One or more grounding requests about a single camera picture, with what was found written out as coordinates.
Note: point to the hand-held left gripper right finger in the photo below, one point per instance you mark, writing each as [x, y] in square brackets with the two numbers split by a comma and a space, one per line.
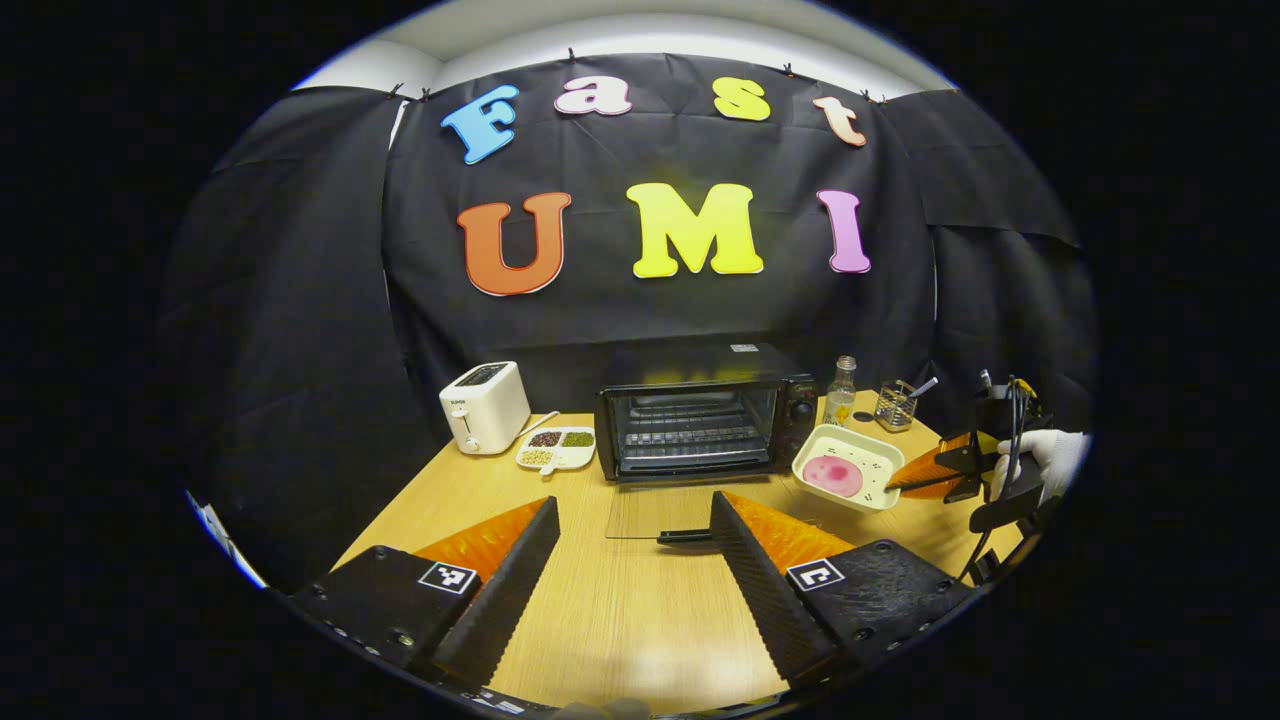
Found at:
[765, 595]

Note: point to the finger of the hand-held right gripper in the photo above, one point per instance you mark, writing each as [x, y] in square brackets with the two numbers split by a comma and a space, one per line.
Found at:
[945, 465]

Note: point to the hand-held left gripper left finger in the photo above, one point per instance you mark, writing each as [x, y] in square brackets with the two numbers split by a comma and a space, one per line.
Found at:
[505, 595]

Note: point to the white square plate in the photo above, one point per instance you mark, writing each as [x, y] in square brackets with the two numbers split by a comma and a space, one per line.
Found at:
[870, 455]

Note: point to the pink round food slice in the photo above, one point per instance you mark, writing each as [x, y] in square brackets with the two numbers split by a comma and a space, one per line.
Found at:
[832, 476]

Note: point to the black electric oven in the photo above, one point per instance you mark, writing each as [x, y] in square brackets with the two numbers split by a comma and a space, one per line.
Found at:
[800, 415]

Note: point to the metal spoon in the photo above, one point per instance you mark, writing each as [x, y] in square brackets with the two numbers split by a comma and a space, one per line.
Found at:
[922, 387]

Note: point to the clear bottle with yellow label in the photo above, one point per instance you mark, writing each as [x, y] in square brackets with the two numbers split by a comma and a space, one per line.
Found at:
[840, 400]

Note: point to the white divided dish of beans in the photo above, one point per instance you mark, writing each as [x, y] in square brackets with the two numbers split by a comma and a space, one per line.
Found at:
[560, 455]

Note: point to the white toaster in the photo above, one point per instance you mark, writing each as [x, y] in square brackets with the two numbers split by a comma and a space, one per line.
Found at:
[485, 410]

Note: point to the black backdrop cloth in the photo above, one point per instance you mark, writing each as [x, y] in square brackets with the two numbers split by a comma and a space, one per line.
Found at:
[660, 320]

